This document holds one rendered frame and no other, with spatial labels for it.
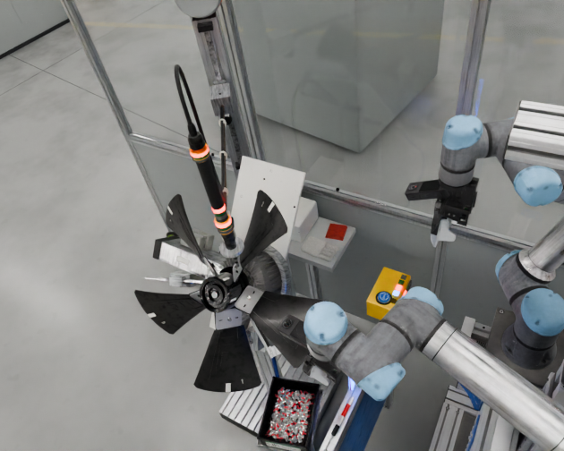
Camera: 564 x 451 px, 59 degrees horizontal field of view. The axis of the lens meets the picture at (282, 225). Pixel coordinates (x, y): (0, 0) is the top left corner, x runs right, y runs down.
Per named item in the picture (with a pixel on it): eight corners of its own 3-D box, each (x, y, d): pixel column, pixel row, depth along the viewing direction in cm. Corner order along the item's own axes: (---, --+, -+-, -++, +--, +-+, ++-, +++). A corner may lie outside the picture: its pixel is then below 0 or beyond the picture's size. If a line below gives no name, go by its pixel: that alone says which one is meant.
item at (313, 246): (310, 237, 216) (310, 234, 215) (340, 249, 210) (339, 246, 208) (300, 251, 212) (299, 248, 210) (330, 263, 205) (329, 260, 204)
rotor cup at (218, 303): (216, 265, 172) (192, 272, 160) (251, 266, 165) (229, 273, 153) (218, 306, 173) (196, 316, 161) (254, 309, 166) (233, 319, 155)
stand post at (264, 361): (275, 393, 261) (241, 297, 194) (290, 400, 257) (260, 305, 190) (271, 400, 259) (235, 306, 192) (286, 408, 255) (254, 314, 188)
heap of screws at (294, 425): (277, 388, 177) (276, 384, 174) (316, 395, 173) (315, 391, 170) (263, 443, 165) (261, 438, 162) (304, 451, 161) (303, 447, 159)
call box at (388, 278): (383, 283, 183) (383, 265, 175) (409, 292, 178) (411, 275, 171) (366, 317, 174) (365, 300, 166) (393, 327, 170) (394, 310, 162)
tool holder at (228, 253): (219, 235, 144) (211, 213, 137) (243, 232, 144) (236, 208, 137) (219, 259, 138) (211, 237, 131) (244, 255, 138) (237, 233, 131)
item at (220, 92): (215, 102, 183) (209, 81, 177) (234, 98, 183) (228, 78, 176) (215, 118, 176) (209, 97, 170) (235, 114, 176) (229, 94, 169)
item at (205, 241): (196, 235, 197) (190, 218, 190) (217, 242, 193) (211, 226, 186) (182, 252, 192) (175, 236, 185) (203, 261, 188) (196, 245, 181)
